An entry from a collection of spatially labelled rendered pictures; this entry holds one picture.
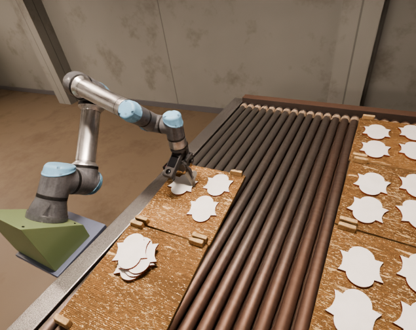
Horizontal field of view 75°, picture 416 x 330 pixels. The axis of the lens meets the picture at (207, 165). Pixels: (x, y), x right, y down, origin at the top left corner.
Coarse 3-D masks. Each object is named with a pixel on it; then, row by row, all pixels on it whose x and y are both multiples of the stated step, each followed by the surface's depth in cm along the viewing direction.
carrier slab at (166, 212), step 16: (208, 176) 130; (160, 192) 125; (192, 192) 122; (224, 192) 120; (144, 208) 118; (160, 208) 117; (176, 208) 115; (224, 208) 112; (144, 224) 111; (160, 224) 110; (176, 224) 109; (192, 224) 108; (208, 224) 107; (208, 240) 101
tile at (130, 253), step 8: (128, 240) 100; (136, 240) 99; (144, 240) 99; (120, 248) 97; (128, 248) 97; (136, 248) 96; (144, 248) 96; (120, 256) 95; (128, 256) 94; (136, 256) 94; (144, 256) 94; (120, 264) 92; (128, 264) 92; (136, 264) 92
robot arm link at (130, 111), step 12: (72, 72) 113; (72, 84) 109; (84, 84) 108; (96, 84) 109; (72, 96) 120; (84, 96) 109; (96, 96) 105; (108, 96) 103; (120, 96) 103; (108, 108) 103; (120, 108) 97; (132, 108) 96; (144, 108) 102; (132, 120) 98; (144, 120) 102
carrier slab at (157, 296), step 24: (120, 240) 106; (168, 240) 103; (168, 264) 95; (192, 264) 94; (96, 288) 91; (120, 288) 90; (144, 288) 89; (168, 288) 88; (72, 312) 85; (96, 312) 84; (120, 312) 83; (144, 312) 83; (168, 312) 82
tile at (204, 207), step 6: (198, 198) 117; (204, 198) 117; (210, 198) 116; (192, 204) 115; (198, 204) 115; (204, 204) 114; (210, 204) 114; (216, 204) 113; (192, 210) 112; (198, 210) 112; (204, 210) 112; (210, 210) 111; (192, 216) 110; (198, 216) 109; (204, 216) 109; (210, 216) 109; (216, 216) 109; (198, 222) 108
